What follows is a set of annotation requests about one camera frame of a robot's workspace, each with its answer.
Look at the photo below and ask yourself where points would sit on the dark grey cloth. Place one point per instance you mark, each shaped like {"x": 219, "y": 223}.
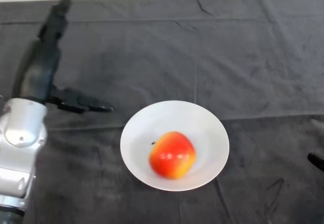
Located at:
{"x": 162, "y": 56}

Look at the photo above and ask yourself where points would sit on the white round plate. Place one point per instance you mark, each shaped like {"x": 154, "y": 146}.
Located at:
{"x": 207, "y": 132}

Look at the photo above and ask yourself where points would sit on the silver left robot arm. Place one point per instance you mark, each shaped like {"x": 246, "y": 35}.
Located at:
{"x": 20, "y": 145}

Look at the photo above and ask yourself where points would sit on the red yellow apple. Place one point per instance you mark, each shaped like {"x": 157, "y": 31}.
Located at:
{"x": 173, "y": 155}

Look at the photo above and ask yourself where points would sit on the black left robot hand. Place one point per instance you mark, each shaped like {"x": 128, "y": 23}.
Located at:
{"x": 40, "y": 69}

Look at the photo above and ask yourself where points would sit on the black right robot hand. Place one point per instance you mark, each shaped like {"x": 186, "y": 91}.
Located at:
{"x": 317, "y": 161}

